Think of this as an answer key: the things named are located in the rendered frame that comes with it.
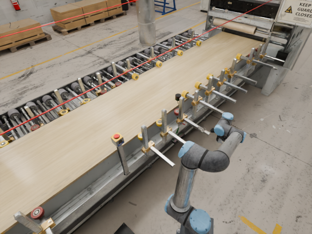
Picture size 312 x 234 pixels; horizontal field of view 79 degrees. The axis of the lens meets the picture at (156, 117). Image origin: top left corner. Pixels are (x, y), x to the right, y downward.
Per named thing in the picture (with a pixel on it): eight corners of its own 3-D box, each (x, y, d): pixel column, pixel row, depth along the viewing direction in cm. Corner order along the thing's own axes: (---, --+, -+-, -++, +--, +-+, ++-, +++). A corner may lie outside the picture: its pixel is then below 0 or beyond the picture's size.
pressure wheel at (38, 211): (35, 223, 141) (28, 217, 133) (41, 211, 147) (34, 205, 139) (46, 224, 141) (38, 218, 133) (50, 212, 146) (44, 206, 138)
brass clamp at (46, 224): (56, 225, 138) (53, 223, 135) (37, 240, 132) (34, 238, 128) (53, 218, 142) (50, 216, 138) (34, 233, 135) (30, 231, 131)
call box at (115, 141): (125, 143, 148) (123, 136, 143) (117, 148, 145) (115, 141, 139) (119, 138, 152) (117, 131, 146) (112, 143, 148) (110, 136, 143)
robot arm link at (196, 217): (202, 243, 136) (206, 237, 124) (181, 228, 144) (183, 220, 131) (211, 224, 144) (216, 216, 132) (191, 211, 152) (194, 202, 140)
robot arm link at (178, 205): (181, 229, 142) (201, 161, 98) (162, 214, 149) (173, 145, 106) (191, 212, 152) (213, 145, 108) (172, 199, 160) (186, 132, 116)
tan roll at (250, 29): (288, 41, 304) (291, 33, 296) (284, 43, 298) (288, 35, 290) (211, 22, 381) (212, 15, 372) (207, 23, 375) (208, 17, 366)
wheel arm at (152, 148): (174, 166, 171) (174, 163, 168) (172, 168, 169) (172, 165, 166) (142, 139, 194) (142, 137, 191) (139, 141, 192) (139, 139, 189)
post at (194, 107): (194, 122, 233) (199, 90, 200) (192, 124, 231) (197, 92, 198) (192, 120, 235) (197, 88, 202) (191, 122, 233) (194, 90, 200)
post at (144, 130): (149, 158, 194) (146, 125, 161) (147, 160, 193) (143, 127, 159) (147, 156, 196) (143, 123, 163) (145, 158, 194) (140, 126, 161)
